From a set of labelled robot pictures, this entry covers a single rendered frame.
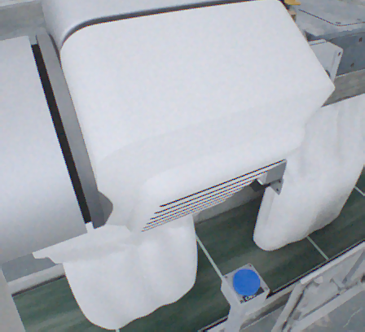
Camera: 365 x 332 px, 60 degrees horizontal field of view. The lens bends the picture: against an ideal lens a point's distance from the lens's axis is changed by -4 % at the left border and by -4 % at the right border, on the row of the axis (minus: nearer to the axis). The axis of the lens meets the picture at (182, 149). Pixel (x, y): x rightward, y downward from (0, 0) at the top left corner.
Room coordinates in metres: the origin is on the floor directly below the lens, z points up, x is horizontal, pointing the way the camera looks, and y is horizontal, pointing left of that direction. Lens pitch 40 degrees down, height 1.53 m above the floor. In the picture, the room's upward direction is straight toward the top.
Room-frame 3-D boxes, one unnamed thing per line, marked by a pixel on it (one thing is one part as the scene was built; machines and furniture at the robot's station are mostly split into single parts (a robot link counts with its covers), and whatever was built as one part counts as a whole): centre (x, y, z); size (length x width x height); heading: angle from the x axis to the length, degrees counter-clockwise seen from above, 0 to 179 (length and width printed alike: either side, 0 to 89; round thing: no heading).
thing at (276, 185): (0.54, -0.19, 0.98); 0.09 x 0.05 x 0.05; 26
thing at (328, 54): (0.50, -0.22, 1.29); 0.08 x 0.05 x 0.09; 116
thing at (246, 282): (0.35, -0.14, 0.84); 0.06 x 0.06 x 0.02
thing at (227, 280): (0.35, -0.14, 0.81); 0.08 x 0.08 x 0.06; 26
